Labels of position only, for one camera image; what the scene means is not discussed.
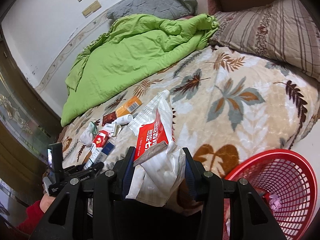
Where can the white sock green cuff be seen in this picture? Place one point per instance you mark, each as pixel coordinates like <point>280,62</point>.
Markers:
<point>86,138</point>

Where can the purple crumpled paper ball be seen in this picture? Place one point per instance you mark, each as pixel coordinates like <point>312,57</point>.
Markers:
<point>274,202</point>

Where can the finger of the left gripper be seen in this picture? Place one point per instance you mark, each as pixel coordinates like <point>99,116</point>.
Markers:
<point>96,168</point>

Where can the orange medicine box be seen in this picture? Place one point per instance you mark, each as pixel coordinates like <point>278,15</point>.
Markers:
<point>128,107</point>

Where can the dark red candy wrapper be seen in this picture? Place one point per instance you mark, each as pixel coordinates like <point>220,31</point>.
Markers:
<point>109,118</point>

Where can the grey quilted pillow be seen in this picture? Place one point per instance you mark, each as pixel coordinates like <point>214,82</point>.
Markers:
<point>166,9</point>

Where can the striped floral pillow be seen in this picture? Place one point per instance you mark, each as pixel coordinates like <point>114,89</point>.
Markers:
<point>283,31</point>

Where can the red sleeve forearm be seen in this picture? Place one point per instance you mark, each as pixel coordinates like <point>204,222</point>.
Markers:
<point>34,215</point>

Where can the glass panel wooden door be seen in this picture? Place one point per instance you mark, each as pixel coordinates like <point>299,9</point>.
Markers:
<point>28,126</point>

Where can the person's left hand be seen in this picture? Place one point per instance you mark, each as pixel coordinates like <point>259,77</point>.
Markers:
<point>46,202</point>

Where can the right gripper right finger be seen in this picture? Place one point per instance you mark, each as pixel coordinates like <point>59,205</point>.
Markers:
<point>250,216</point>

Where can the red plastic mesh basket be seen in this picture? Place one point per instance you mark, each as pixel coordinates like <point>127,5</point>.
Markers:
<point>291,177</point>

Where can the white blue medicine box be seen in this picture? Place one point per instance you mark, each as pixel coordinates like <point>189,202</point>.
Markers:
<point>105,151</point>

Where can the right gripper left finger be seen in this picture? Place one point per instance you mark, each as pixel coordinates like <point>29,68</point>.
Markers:
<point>85,209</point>

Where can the gold wall switch plates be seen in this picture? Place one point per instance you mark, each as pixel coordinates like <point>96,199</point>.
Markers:
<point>91,9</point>

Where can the white red tablet box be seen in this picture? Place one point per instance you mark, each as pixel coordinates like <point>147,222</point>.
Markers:
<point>99,142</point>

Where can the leaf pattern blanket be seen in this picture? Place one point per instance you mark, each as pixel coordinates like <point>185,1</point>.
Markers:
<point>227,106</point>

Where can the white plastic bottle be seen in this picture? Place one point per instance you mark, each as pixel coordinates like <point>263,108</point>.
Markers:
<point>123,120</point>

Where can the red white plastic bag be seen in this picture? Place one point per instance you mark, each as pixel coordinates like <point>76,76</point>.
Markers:
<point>158,162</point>

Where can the green quilt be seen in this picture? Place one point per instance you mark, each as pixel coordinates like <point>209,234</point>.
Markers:
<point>135,47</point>

